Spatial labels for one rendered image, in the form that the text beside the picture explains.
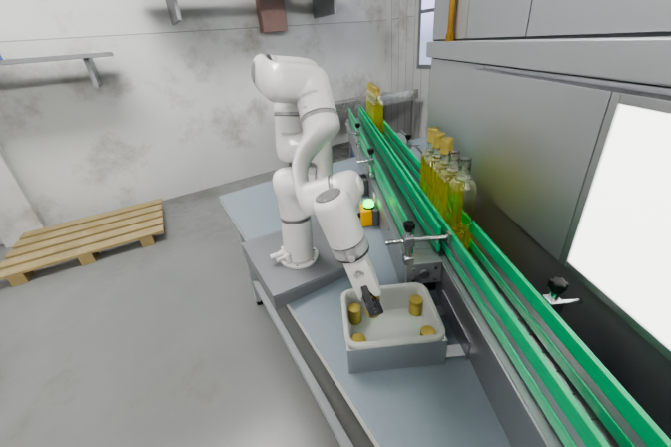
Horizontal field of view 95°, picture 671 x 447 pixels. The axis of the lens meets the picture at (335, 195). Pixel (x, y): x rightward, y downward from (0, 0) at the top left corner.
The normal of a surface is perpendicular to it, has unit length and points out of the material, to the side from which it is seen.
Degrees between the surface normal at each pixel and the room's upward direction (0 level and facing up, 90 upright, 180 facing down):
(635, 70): 90
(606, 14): 90
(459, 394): 0
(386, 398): 0
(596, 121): 90
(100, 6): 90
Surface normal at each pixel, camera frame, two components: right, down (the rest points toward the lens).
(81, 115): 0.52, 0.35
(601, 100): -0.99, 0.10
